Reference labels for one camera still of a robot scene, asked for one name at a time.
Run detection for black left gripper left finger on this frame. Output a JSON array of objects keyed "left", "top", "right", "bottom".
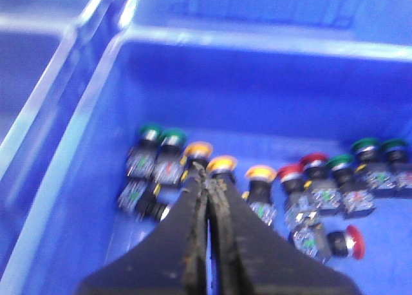
[{"left": 75, "top": 162, "right": 207, "bottom": 294}]

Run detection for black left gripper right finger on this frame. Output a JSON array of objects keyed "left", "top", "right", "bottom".
[{"left": 208, "top": 175, "right": 360, "bottom": 294}]

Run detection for red push button lying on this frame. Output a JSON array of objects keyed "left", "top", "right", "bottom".
[{"left": 288, "top": 223, "right": 366, "bottom": 263}]

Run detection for black push button lying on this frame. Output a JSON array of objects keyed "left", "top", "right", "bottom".
[{"left": 117, "top": 179, "right": 171, "bottom": 222}]

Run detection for yellow push button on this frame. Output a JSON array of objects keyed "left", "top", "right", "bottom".
[
  {"left": 181, "top": 141, "right": 213, "bottom": 183},
  {"left": 206, "top": 155, "right": 238, "bottom": 183},
  {"left": 242, "top": 165, "right": 277, "bottom": 227}
]

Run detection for green push button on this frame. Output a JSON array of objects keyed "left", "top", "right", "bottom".
[
  {"left": 351, "top": 137, "right": 397, "bottom": 198},
  {"left": 326, "top": 154, "right": 375, "bottom": 219},
  {"left": 126, "top": 123, "right": 164, "bottom": 180},
  {"left": 153, "top": 128, "right": 187, "bottom": 187},
  {"left": 380, "top": 138, "right": 411, "bottom": 199}
]

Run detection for left blue plastic bin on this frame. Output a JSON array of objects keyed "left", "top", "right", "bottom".
[{"left": 1, "top": 27, "right": 411, "bottom": 294}]

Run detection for far left blue bin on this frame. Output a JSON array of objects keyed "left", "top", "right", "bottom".
[{"left": 118, "top": 0, "right": 411, "bottom": 45}]

